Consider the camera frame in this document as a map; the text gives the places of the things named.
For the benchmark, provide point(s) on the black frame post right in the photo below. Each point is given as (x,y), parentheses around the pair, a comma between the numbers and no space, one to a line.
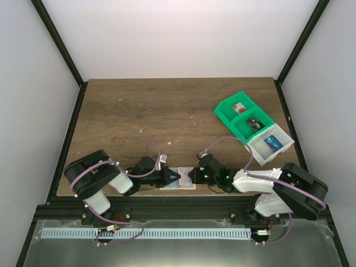
(303,38)

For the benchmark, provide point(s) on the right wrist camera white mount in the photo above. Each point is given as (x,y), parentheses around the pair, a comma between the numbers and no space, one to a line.
(202,154)

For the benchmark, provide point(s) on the green plastic bin middle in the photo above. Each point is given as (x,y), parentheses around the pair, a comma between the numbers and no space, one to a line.
(239,127)

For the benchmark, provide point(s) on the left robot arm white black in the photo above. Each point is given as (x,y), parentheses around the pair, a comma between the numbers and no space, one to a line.
(89,175)

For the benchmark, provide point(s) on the green plastic bin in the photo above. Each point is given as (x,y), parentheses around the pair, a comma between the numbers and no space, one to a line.
(224,110)
(239,127)

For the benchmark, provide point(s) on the black frame side rail left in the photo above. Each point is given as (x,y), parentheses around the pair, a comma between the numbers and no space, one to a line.
(66,144)

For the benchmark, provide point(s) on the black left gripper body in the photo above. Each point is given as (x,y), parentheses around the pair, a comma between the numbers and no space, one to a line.
(166,176)

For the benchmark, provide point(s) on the black frame side rail right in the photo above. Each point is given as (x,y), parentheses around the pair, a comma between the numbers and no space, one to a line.
(291,127)

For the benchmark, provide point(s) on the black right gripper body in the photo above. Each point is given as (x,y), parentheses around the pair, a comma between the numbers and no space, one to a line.
(195,175)

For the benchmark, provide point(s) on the metal sheet front panel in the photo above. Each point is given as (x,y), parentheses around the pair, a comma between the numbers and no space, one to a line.
(301,243)

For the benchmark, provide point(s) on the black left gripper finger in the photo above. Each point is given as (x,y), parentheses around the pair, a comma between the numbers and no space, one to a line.
(173,174)
(172,185)

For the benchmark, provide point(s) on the black frame post left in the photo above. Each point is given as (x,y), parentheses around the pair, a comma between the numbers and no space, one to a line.
(57,40)

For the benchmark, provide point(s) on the black frame post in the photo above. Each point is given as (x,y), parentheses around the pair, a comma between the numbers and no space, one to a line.
(57,40)
(303,38)

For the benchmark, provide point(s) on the light blue slotted cable duct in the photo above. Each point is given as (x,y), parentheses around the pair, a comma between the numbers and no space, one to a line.
(150,233)

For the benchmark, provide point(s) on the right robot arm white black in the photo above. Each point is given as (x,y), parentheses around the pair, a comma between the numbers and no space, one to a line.
(285,190)

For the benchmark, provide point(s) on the beige leather card holder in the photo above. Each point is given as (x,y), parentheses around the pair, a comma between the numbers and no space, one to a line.
(182,188)

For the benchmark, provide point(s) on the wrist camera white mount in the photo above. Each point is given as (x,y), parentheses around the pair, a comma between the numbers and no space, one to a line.
(202,154)
(161,161)

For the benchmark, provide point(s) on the green plastic bin far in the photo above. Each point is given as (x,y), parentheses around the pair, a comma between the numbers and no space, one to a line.
(224,110)

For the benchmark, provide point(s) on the black frame side rail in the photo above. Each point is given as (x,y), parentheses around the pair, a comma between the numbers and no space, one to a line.
(66,144)
(291,127)

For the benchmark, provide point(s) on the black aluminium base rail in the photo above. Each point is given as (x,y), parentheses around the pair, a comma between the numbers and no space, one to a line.
(144,208)

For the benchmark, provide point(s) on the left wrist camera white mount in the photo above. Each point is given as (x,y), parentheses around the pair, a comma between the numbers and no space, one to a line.
(161,161)

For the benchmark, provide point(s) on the white plastic bin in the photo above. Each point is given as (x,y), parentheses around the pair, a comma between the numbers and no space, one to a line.
(262,153)

